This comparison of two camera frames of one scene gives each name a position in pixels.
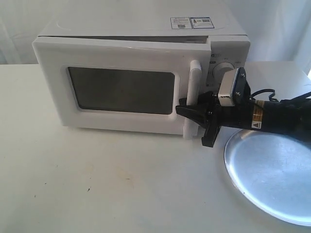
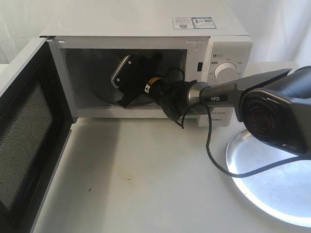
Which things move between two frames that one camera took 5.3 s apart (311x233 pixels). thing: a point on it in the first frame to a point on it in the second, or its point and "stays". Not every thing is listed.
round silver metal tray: [273, 170] stays
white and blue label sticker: [191, 23] stays
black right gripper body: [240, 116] to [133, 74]
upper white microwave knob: [219, 70] stays
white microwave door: [120, 83] to [36, 124]
